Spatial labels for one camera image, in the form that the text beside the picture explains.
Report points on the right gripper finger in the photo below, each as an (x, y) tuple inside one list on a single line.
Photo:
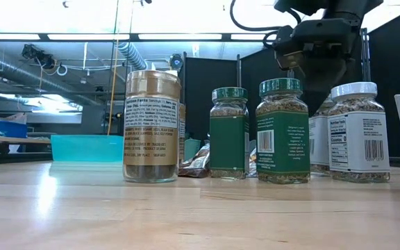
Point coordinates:
[(325, 76)]

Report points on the white lid spice jar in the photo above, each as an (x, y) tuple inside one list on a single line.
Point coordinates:
[(358, 139), (319, 146)]

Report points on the green lid spice jar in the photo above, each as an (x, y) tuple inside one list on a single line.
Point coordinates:
[(282, 139), (228, 139)]

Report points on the brown foil spice pouch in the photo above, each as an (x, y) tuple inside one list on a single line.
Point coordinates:
[(196, 163), (252, 159)]

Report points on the gold label spice jar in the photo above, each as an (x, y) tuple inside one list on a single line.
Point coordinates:
[(182, 132), (151, 139)]

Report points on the black partition pole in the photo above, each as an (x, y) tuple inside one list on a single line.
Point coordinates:
[(238, 69), (365, 55)]

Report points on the round black blue device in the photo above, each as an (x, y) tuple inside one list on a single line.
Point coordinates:
[(176, 62)]

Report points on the green plastic bin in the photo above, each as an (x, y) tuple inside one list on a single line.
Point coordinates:
[(191, 147)]

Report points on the teal translucent bin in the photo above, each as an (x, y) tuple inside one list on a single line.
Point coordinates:
[(87, 147)]

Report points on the black ceiling device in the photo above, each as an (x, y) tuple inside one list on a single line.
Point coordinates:
[(38, 55)]

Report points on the blue storage bin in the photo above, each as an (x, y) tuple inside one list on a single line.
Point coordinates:
[(10, 129)]

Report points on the wooden background table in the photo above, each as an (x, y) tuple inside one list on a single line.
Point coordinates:
[(12, 140)]

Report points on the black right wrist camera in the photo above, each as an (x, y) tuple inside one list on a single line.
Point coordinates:
[(287, 48)]

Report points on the grey ceiling duct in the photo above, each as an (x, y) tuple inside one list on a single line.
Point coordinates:
[(12, 74)]

